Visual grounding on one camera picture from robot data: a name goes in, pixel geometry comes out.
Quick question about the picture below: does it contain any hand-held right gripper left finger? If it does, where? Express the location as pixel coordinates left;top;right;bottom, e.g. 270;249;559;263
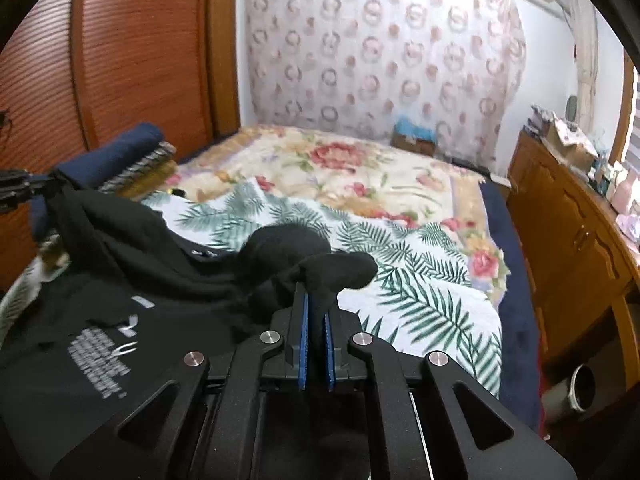
47;280;313;480

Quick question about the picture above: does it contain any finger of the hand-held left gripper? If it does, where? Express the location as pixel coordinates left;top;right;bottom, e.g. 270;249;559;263
0;169;63;195
0;189;37;214

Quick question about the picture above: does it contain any wooden louvred wardrobe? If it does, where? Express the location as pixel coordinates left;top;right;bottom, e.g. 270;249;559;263
0;0;241;291

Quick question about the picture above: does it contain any box with blue cloth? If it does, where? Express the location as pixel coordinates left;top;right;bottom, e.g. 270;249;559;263
391;117;437;157

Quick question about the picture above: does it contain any grey cylindrical bin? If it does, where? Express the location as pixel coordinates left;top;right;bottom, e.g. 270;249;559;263
542;362;598;416

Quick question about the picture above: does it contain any navy blue folded cloth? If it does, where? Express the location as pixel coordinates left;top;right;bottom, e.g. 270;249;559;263
30;122;166;241

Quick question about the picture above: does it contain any palm leaf printed blanket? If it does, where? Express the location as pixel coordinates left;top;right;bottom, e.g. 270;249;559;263
0;180;503;401

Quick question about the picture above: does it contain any navy bed sheet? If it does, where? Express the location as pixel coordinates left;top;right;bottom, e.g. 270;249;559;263
477;180;551;431

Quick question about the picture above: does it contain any wooden sideboard cabinet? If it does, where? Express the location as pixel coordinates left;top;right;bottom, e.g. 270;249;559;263
507;130;640;361

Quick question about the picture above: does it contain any beige tied curtain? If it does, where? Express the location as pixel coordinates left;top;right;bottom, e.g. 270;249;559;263
550;0;601;131

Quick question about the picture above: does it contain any circle patterned curtain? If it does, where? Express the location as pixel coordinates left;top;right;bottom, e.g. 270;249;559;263
237;0;528;173

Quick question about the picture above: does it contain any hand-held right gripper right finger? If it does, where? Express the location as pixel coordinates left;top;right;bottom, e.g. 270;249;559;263
322;310;576;480

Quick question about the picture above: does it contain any mustard folded cloth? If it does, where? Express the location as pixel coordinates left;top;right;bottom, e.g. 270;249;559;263
120;160;181;201

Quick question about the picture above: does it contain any floral blanket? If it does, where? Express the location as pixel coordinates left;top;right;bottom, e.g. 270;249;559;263
177;125;511;311

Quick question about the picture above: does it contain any open cardboard box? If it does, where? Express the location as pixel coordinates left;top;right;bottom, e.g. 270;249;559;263
542;115;598;171

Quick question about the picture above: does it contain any black printed t-shirt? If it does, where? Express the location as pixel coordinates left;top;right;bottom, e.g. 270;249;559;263
0;187;378;461

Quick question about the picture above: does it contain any houndstooth folded cloth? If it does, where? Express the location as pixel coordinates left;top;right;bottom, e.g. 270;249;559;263
97;141;177;193

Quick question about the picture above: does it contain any pink bottle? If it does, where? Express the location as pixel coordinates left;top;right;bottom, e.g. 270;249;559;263
612;160;640;213

